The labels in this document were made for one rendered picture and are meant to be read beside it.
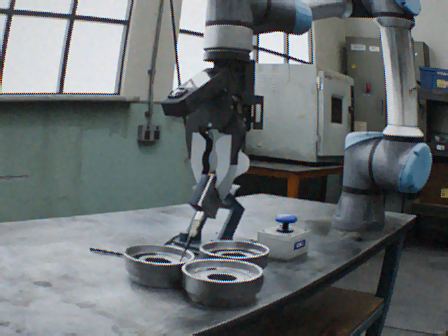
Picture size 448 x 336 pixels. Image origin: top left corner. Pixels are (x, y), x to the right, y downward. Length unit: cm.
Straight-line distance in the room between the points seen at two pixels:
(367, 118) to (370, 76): 44
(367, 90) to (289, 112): 172
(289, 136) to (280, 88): 31
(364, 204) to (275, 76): 209
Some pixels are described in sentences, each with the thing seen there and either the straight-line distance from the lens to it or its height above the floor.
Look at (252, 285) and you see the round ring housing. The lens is 60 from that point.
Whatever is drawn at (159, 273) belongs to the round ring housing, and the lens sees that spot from 64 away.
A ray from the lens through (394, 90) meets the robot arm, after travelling 101.
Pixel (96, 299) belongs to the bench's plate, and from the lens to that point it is 59.
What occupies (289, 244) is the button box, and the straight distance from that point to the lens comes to 81.
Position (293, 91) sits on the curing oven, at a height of 124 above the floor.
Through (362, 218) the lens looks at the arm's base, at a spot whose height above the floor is 83.
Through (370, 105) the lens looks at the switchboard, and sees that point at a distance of 458.
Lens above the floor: 103
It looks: 6 degrees down
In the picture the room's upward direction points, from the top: 3 degrees clockwise
